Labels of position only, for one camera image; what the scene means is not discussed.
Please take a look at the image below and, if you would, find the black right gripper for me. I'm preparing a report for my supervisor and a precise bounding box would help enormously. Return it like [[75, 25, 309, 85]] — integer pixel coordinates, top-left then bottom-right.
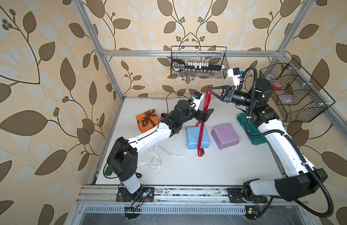
[[210, 86, 257, 110]]

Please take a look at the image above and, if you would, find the blue gift box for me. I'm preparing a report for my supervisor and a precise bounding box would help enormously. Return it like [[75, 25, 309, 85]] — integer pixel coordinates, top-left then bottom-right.
[[186, 127, 210, 150]]

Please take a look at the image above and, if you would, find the purple gift box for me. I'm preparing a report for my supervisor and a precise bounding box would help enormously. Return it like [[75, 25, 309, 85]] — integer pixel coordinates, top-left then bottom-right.
[[211, 123, 240, 150]]

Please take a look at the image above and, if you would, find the red satin ribbon bow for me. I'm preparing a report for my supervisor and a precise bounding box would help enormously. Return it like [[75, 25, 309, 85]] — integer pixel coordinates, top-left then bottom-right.
[[196, 86, 211, 157]]

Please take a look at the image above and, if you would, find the white satin ribbon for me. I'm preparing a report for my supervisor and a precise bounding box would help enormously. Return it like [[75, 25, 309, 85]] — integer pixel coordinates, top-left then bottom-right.
[[138, 144, 185, 170]]

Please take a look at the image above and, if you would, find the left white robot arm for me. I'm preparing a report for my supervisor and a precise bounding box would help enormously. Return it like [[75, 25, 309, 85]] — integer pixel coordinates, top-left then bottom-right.
[[106, 97, 214, 195]]

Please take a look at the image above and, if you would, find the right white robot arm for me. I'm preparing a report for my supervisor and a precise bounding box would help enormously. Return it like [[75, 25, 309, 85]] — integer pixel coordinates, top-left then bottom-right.
[[208, 78, 332, 203]]

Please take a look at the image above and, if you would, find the brown satin ribbon bow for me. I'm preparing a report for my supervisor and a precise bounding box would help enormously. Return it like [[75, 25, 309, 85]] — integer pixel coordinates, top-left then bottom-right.
[[137, 109, 158, 130]]

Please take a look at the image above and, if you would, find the orange gift box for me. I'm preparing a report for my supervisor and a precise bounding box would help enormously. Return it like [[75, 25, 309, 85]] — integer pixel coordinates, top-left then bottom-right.
[[135, 109, 160, 134]]

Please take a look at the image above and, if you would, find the green plastic tool case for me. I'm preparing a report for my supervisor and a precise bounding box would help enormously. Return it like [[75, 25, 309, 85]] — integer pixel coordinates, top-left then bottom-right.
[[236, 113, 268, 145]]

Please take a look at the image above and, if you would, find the red item in basket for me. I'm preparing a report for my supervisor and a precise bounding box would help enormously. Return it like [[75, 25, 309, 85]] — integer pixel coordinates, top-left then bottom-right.
[[272, 82, 282, 91]]

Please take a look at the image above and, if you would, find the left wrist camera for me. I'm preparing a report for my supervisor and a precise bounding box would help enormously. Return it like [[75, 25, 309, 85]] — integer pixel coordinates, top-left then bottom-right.
[[189, 91, 205, 111]]

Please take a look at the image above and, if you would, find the black wire back basket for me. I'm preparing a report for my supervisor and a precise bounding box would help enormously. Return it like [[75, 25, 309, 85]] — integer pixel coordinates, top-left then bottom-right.
[[170, 45, 230, 80]]

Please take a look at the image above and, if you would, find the black corrugated cable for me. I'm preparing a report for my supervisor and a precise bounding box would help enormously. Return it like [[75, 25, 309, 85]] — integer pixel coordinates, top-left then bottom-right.
[[238, 67, 334, 218]]

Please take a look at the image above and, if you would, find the black wire side basket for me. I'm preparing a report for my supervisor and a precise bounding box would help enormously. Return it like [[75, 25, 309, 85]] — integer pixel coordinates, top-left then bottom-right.
[[260, 58, 335, 122]]

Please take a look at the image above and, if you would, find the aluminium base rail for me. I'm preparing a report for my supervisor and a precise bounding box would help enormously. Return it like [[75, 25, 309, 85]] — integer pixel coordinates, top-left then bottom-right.
[[74, 185, 306, 216]]

